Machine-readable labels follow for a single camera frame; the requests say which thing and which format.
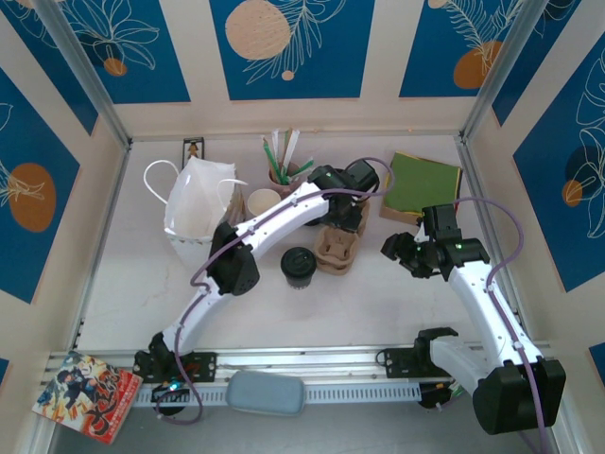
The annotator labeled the pink cup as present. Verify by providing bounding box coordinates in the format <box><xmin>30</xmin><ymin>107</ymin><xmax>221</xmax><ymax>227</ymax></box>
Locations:
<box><xmin>268</xmin><ymin>162</ymin><xmax>303</xmax><ymax>200</ymax></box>

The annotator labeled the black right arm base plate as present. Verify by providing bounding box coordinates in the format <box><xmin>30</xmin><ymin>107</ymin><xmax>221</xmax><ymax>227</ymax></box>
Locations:
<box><xmin>380</xmin><ymin>347</ymin><xmax>426</xmax><ymax>380</ymax></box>

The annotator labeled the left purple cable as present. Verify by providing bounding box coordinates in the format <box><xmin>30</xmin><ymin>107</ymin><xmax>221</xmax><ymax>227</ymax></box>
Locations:
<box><xmin>154</xmin><ymin>157</ymin><xmax>394</xmax><ymax>427</ymax></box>

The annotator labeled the blue-grey padded case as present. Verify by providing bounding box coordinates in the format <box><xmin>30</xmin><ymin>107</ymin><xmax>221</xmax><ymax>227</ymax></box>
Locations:
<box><xmin>225</xmin><ymin>370</ymin><xmax>307</xmax><ymax>418</ymax></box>

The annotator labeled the coffee cup with black lid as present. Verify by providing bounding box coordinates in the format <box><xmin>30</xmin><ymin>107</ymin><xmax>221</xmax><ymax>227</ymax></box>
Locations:
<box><xmin>279</xmin><ymin>245</ymin><xmax>319</xmax><ymax>290</ymax></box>

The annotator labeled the aluminium side rail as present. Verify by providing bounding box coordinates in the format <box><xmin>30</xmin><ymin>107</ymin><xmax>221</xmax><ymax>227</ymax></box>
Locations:
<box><xmin>454</xmin><ymin>134</ymin><xmax>533</xmax><ymax>341</ymax></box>
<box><xmin>65</xmin><ymin>139</ymin><xmax>134</xmax><ymax>354</ymax></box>

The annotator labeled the aluminium frame post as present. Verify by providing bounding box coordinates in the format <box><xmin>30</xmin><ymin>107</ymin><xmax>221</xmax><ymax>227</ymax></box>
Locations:
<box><xmin>458</xmin><ymin>0</ymin><xmax>545</xmax><ymax>146</ymax></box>
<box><xmin>44</xmin><ymin>0</ymin><xmax>134</xmax><ymax>150</ymax></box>

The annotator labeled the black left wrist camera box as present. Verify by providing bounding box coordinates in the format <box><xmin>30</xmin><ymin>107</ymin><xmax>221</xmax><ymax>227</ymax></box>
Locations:
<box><xmin>346</xmin><ymin>158</ymin><xmax>382</xmax><ymax>194</ymax></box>

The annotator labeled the stack of paper cups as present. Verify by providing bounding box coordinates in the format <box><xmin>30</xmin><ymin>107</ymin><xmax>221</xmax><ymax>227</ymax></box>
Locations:
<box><xmin>246</xmin><ymin>187</ymin><xmax>282</xmax><ymax>219</ymax></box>

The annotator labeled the green straw in torn wrapper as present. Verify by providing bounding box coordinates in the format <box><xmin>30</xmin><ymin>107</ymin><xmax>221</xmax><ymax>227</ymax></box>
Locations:
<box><xmin>282</xmin><ymin>158</ymin><xmax>318</xmax><ymax>185</ymax></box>

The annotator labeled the aluminium front rail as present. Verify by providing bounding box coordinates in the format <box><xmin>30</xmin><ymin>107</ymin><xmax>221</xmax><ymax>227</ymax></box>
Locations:
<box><xmin>44</xmin><ymin>344</ymin><xmax>562</xmax><ymax>384</ymax></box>

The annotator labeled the cartoon animal paper gift bag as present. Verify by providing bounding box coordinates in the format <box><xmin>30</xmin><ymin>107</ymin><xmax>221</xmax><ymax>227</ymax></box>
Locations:
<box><xmin>142</xmin><ymin>157</ymin><xmax>251</xmax><ymax>248</ymax></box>

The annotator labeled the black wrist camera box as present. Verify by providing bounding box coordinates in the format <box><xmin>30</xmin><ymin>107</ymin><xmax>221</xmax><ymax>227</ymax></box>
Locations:
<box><xmin>346</xmin><ymin>158</ymin><xmax>382</xmax><ymax>194</ymax></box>
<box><xmin>421</xmin><ymin>203</ymin><xmax>463</xmax><ymax>243</ymax></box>

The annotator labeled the long green straw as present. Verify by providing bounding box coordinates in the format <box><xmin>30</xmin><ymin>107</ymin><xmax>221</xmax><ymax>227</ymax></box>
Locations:
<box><xmin>260</xmin><ymin>134</ymin><xmax>286</xmax><ymax>184</ymax></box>

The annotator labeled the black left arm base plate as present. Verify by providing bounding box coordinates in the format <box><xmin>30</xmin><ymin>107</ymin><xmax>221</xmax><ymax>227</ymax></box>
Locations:
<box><xmin>133</xmin><ymin>350</ymin><xmax>219</xmax><ymax>385</ymax></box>

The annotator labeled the stack of coloured paper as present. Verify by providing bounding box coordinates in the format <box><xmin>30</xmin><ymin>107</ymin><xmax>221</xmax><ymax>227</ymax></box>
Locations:
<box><xmin>377</xmin><ymin>149</ymin><xmax>464</xmax><ymax>224</ymax></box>

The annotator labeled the colourful comic booklet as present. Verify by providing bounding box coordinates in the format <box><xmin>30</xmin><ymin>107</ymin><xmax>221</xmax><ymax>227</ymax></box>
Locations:
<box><xmin>31</xmin><ymin>352</ymin><xmax>145</xmax><ymax>445</ymax></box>

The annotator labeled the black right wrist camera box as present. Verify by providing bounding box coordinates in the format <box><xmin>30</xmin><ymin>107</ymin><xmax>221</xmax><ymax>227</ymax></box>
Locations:
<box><xmin>421</xmin><ymin>203</ymin><xmax>463</xmax><ymax>243</ymax></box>

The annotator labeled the white slotted cable duct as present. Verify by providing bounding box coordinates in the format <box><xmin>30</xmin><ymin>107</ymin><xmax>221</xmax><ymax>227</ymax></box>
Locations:
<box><xmin>131</xmin><ymin>381</ymin><xmax>423</xmax><ymax>409</ymax></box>

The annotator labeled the small black orange card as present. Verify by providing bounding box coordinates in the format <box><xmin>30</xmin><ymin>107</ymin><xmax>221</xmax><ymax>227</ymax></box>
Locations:
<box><xmin>181</xmin><ymin>135</ymin><xmax>206</xmax><ymax>166</ymax></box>

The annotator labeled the white wrapped straw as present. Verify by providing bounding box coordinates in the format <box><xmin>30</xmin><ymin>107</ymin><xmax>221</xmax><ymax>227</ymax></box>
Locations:
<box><xmin>285</xmin><ymin>126</ymin><xmax>303</xmax><ymax>167</ymax></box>

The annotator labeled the brown cardboard cup carrier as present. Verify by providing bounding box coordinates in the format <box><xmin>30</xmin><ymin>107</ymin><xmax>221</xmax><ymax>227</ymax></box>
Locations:
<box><xmin>313</xmin><ymin>201</ymin><xmax>373</xmax><ymax>279</ymax></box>

